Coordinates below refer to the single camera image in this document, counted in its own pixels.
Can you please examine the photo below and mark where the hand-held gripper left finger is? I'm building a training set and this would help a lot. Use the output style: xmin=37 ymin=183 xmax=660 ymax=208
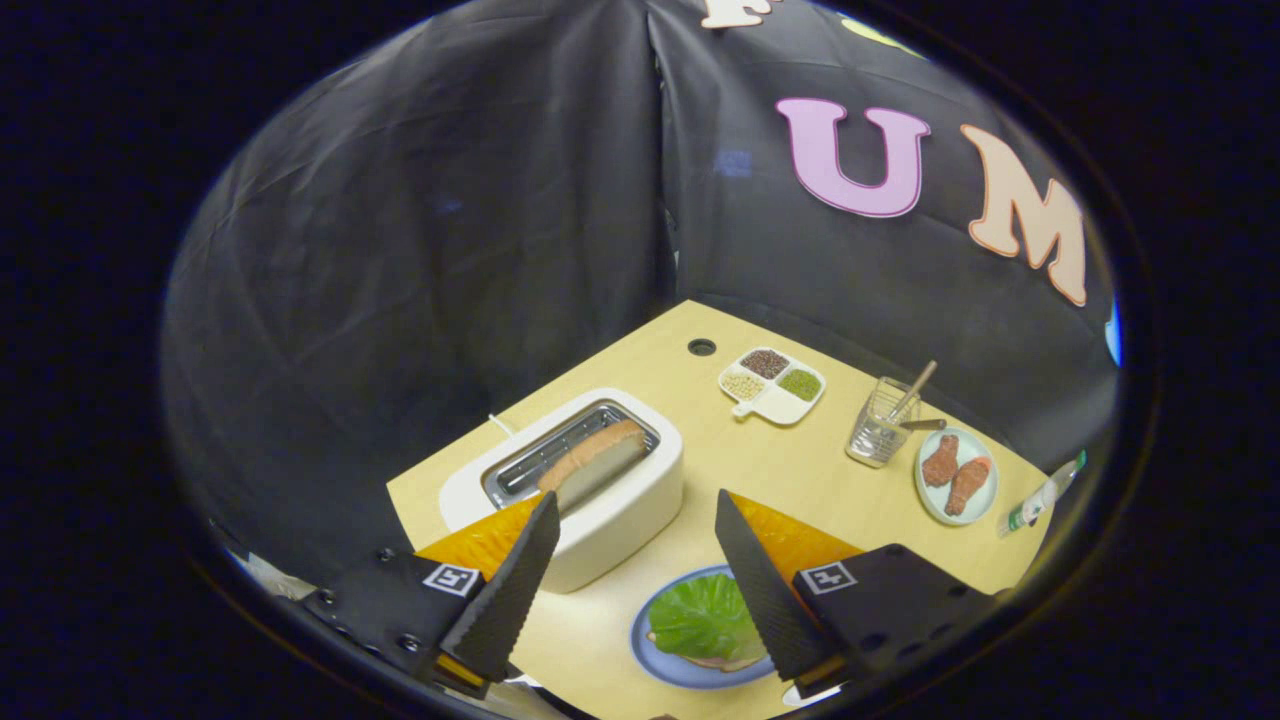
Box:
xmin=300 ymin=490 xmax=563 ymax=701

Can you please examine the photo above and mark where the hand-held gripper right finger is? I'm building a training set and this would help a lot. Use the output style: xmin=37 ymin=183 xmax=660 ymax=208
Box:
xmin=714 ymin=488 xmax=1001 ymax=699

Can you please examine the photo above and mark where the green lettuce leaf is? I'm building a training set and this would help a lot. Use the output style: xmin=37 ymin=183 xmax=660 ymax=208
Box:
xmin=648 ymin=572 xmax=769 ymax=663

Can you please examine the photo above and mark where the toast slice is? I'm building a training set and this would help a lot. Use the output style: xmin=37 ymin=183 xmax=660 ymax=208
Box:
xmin=646 ymin=628 xmax=773 ymax=673

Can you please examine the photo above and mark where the blue plate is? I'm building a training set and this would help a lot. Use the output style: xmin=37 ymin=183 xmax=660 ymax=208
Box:
xmin=629 ymin=565 xmax=791 ymax=691

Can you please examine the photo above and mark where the white toaster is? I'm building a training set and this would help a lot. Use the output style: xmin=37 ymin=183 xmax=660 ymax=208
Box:
xmin=438 ymin=387 xmax=686 ymax=595

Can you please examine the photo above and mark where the bread slice with brown crust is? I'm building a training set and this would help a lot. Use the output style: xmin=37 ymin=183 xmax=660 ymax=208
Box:
xmin=537 ymin=418 xmax=649 ymax=514

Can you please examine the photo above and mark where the pale green plate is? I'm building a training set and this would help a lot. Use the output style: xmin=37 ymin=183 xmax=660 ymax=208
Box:
xmin=914 ymin=427 xmax=999 ymax=527

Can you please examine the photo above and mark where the white divided dish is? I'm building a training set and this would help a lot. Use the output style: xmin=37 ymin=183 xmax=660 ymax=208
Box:
xmin=717 ymin=346 xmax=828 ymax=427

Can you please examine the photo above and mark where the brown meat piece orange edge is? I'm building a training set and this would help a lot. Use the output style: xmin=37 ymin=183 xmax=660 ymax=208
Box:
xmin=945 ymin=456 xmax=993 ymax=517

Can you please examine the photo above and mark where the pale beige panel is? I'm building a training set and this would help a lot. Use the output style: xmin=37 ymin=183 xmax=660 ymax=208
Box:
xmin=235 ymin=550 xmax=321 ymax=601

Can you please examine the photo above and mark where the clear water bottle green cap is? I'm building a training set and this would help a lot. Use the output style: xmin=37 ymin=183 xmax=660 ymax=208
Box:
xmin=997 ymin=452 xmax=1087 ymax=540

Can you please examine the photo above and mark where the wire utensil holder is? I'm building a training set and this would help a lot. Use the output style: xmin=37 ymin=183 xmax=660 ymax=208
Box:
xmin=845 ymin=376 xmax=923 ymax=470

